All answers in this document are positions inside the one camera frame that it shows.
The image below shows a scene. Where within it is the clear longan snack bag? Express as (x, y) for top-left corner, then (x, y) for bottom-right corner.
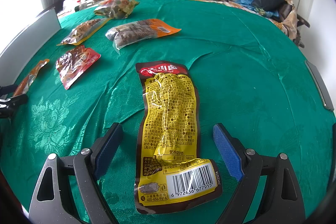
(112, 0), (140, 20)
(94, 5), (118, 19)

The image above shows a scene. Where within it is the red snack packet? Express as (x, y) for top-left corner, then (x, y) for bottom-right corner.
(56, 46), (101, 90)

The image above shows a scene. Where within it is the long yellow snack packet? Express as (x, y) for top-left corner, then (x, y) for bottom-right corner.
(134, 60), (223, 214)

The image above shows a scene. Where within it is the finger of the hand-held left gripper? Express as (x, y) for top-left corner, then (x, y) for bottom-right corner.
(0, 84), (18, 95)
(0, 93), (28, 119)

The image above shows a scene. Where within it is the white box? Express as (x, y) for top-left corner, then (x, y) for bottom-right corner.
(0, 7), (62, 83)

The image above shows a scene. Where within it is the orange snack packet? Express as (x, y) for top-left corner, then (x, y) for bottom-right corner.
(13, 59), (50, 97)

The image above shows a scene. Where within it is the blue plastic bag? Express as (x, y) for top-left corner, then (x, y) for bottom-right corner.
(235, 0), (281, 20)

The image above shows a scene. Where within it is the clear orange-label snack packet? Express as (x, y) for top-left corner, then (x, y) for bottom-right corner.
(105, 18), (182, 54)

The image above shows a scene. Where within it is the beige floral blanket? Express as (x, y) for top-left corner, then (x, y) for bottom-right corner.
(264, 0), (300, 42)

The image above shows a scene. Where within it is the grey phone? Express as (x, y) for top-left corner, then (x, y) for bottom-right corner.
(305, 60), (335, 111)

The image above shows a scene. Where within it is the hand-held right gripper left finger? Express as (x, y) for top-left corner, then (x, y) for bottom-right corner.
(28, 122), (124, 224)

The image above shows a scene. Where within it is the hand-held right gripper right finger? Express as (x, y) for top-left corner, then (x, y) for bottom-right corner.
(213, 123), (306, 224)

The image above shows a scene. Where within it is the green bedspread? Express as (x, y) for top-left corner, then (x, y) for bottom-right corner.
(0, 0), (336, 224)

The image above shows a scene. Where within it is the brown yellow snack packet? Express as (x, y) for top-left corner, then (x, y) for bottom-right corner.
(57, 18), (109, 46)

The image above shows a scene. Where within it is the dark wooden chair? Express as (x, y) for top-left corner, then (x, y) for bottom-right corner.
(281, 2), (310, 48)

